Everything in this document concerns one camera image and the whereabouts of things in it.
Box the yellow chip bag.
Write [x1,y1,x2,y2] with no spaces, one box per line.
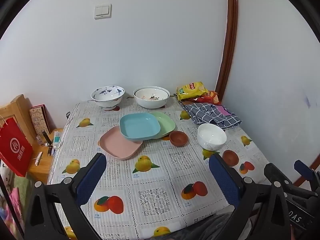
[176,81,209,101]

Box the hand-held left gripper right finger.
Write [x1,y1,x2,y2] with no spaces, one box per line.
[209,153,293,240]

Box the red chip bag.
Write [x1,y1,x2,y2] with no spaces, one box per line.
[197,90,220,105]

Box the blue patterned white bowl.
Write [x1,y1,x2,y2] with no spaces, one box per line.
[90,86,125,110]

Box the red paper bag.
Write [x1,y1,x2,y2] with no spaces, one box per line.
[0,116,34,177]

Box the white and teal tube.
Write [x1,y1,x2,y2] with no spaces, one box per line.
[53,131,62,150]

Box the floral bedding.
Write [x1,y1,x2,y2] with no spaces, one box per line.
[0,160,28,240]

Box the green square plate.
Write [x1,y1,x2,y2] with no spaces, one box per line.
[150,112,176,140]

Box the brown wooden door frame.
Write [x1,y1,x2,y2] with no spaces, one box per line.
[215,0,238,103]

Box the blue square plate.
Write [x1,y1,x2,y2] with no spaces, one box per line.
[119,113,161,141]

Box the fruit print tablecloth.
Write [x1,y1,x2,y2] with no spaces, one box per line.
[47,97,285,240]

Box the patterned book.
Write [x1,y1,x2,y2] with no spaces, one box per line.
[29,104,50,135]

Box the pink square plate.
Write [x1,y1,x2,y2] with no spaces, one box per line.
[98,126,143,160]

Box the white light switch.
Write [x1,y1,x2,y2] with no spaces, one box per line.
[94,4,112,20]

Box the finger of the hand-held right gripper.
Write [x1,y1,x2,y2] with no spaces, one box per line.
[264,163,293,188]
[294,159,320,193]

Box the large white bowl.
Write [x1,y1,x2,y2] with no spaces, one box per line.
[133,86,170,109]

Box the plain white bowl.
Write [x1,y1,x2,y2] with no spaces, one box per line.
[197,123,227,151]

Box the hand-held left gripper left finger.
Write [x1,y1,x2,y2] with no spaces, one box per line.
[24,152,108,240]

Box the black stick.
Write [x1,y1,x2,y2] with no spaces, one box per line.
[42,131,52,147]

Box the wooden nightstand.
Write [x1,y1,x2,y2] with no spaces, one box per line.
[26,127,64,184]

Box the small brown bowl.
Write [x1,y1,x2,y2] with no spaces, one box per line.
[222,150,240,167]
[169,131,188,146]

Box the grey checked cloth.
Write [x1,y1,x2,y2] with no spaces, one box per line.
[182,102,242,130]

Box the white bowl with printed inside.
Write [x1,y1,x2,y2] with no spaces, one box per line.
[134,88,168,101]

